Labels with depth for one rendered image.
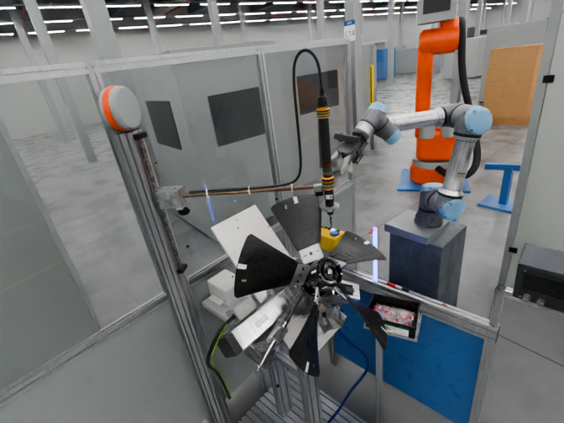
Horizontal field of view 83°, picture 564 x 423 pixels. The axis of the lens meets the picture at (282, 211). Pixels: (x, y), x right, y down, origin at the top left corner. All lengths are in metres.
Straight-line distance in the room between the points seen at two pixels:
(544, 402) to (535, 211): 1.24
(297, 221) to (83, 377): 1.13
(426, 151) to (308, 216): 3.88
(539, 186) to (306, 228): 1.94
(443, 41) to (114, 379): 4.83
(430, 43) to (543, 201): 2.82
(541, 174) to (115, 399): 2.89
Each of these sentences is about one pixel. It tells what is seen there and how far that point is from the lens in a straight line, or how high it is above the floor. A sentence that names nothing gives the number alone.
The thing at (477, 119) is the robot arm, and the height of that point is 1.63.
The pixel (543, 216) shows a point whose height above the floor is 0.72.
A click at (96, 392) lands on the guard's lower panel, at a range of 1.84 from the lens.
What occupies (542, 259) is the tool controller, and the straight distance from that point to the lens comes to 1.42.
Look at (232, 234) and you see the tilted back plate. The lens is 1.42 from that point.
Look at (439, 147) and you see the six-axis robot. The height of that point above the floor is 0.59.
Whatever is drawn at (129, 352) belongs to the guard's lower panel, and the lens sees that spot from 1.79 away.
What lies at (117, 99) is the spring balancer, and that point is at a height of 1.92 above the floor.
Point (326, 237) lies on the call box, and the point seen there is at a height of 1.07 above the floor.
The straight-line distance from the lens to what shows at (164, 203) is 1.35.
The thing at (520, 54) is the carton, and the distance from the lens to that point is 9.02.
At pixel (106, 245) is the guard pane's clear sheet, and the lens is 1.54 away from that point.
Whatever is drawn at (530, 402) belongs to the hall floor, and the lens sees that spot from 2.60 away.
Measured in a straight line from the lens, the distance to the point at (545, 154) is 2.80.
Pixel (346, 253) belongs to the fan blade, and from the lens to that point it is 1.42.
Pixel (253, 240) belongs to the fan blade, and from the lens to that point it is 1.13.
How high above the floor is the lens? 1.96
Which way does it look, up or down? 25 degrees down
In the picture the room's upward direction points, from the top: 8 degrees counter-clockwise
